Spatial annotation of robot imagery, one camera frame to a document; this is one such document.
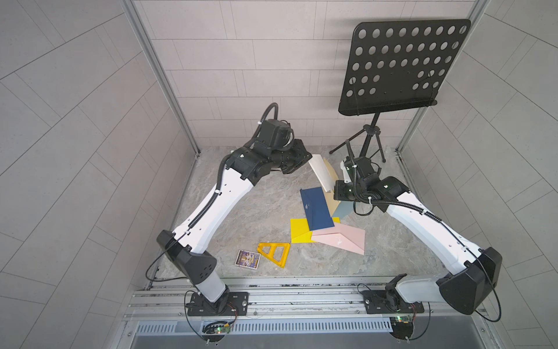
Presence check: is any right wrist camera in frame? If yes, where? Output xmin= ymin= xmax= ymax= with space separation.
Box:
xmin=340 ymin=157 xmax=376 ymax=183

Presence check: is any circuit board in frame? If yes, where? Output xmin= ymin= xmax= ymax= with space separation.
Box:
xmin=389 ymin=316 xmax=414 ymax=341
xmin=202 ymin=321 xmax=234 ymax=335

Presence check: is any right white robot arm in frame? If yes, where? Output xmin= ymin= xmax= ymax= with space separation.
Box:
xmin=334 ymin=174 xmax=503 ymax=315

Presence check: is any aluminium rail frame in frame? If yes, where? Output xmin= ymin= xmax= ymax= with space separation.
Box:
xmin=121 ymin=273 xmax=487 ymax=324

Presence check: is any kraft tan envelope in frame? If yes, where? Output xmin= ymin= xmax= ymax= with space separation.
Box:
xmin=323 ymin=159 xmax=340 ymax=217

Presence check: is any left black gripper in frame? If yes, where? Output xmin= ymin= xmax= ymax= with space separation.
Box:
xmin=264 ymin=137 xmax=312 ymax=173

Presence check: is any yellow triangle ruler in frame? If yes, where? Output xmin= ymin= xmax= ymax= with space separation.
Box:
xmin=257 ymin=243 xmax=291 ymax=268

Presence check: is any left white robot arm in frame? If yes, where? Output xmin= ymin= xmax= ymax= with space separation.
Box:
xmin=157 ymin=139 xmax=312 ymax=308

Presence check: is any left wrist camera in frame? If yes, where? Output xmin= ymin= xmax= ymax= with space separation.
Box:
xmin=257 ymin=119 xmax=294 ymax=151

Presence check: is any navy blue envelope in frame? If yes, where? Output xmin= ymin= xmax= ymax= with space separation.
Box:
xmin=300 ymin=188 xmax=334 ymax=231

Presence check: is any black perforated music stand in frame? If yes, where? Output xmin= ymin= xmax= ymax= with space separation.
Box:
xmin=328 ymin=18 xmax=472 ymax=164

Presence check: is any colourful picture card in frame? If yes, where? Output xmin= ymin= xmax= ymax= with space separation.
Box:
xmin=235 ymin=250 xmax=261 ymax=270

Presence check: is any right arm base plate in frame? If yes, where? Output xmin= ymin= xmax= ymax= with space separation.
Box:
xmin=358 ymin=289 xmax=425 ymax=315

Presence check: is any pink envelope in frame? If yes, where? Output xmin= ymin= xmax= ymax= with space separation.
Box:
xmin=312 ymin=222 xmax=366 ymax=255

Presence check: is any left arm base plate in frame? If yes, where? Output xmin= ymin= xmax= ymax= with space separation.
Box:
xmin=186 ymin=291 xmax=249 ymax=316

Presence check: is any yellow envelope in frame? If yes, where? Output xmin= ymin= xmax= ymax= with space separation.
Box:
xmin=291 ymin=219 xmax=339 ymax=244

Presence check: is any light teal envelope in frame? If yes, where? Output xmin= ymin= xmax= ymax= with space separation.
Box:
xmin=332 ymin=202 xmax=353 ymax=219

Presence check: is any right circuit board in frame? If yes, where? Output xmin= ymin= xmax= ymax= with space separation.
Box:
xmin=389 ymin=316 xmax=414 ymax=341

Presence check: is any left circuit board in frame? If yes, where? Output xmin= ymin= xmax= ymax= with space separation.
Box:
xmin=202 ymin=321 xmax=234 ymax=335

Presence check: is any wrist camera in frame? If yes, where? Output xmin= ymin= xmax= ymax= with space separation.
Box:
xmin=340 ymin=157 xmax=376 ymax=183
xmin=257 ymin=119 xmax=294 ymax=151

